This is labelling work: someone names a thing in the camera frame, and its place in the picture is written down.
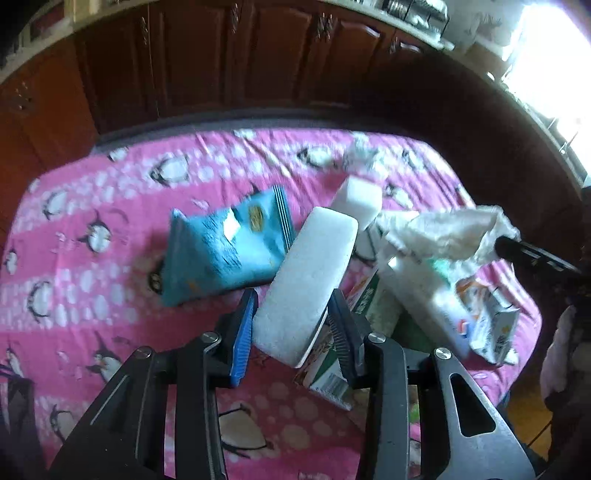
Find white paper towel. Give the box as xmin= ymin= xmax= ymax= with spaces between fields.
xmin=376 ymin=206 xmax=521 ymax=266

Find green white medicine box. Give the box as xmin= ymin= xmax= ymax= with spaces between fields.
xmin=294 ymin=268 xmax=404 ymax=411

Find white foam block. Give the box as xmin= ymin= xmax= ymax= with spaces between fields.
xmin=253 ymin=207 xmax=359 ymax=368

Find blue snack bag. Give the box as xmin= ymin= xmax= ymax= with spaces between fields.
xmin=160 ymin=185 xmax=296 ymax=307

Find dark wooden kitchen cabinets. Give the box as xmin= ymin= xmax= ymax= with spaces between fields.
xmin=0 ymin=0 xmax=591 ymax=222

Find small orange white carton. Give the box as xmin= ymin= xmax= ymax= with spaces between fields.
xmin=456 ymin=277 xmax=520 ymax=366

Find small white foam cube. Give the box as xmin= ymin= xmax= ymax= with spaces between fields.
xmin=329 ymin=176 xmax=383 ymax=231

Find pink penguin tablecloth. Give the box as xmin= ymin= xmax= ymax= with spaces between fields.
xmin=1 ymin=129 xmax=542 ymax=479

